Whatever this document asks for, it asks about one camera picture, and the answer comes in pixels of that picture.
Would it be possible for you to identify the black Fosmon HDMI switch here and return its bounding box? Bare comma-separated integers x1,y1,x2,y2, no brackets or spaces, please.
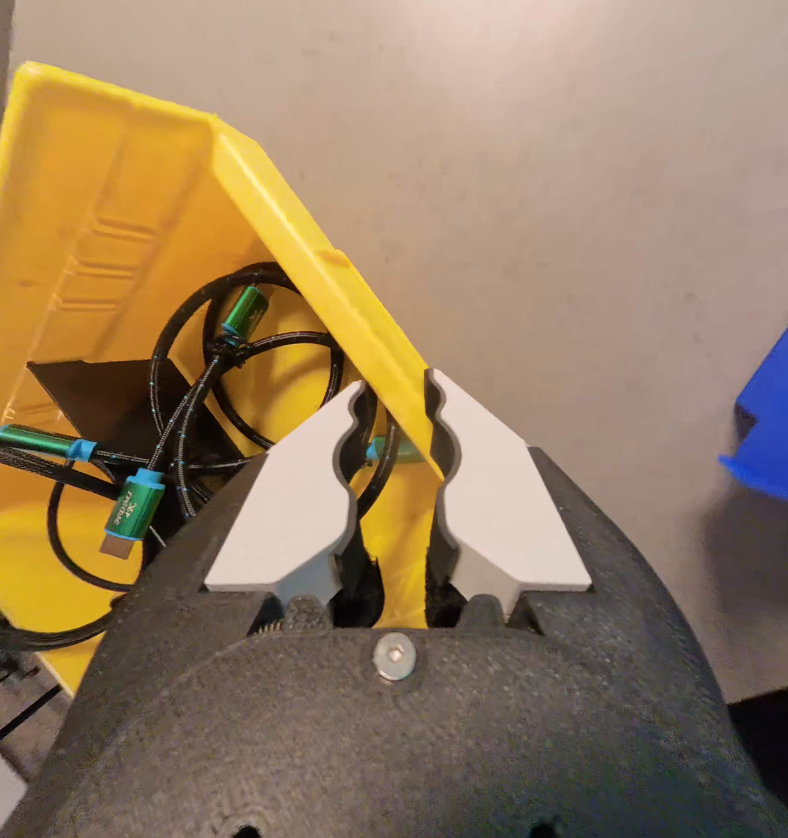
26,359,195,459

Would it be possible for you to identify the black braided switch cable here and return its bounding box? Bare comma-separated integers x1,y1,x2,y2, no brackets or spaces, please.
0,440,149,652

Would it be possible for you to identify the blue plastic bin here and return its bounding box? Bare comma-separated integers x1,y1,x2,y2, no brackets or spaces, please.
718,306,788,513

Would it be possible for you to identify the yellow plastic bin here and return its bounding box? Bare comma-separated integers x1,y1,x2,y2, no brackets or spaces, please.
0,61,449,696

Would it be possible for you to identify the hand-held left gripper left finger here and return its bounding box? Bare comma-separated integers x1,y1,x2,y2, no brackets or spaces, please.
204,380,369,603

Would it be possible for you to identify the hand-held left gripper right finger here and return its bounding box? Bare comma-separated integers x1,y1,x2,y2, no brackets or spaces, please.
424,368,594,619

